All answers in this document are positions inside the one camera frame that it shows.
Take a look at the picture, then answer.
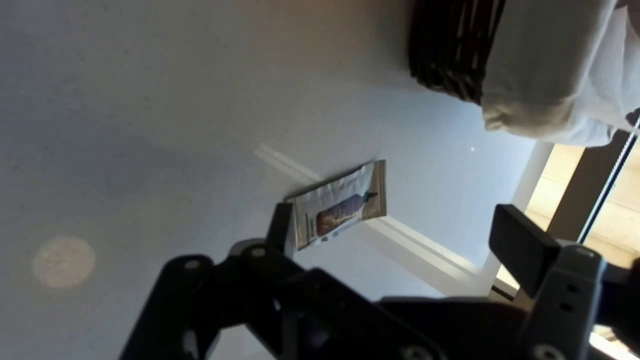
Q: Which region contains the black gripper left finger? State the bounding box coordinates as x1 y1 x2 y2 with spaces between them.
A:
118 201 427 360

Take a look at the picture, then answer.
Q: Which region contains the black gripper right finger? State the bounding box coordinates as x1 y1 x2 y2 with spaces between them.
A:
488 202 605 360

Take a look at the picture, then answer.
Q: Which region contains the white cloth basket liner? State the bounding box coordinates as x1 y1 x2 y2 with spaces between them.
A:
477 0 640 151

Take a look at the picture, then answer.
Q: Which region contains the dark wicker basket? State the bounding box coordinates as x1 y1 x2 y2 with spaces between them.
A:
408 0 510 107

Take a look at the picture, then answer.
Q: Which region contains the grey window frame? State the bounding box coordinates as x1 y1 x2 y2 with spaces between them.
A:
491 113 640 296

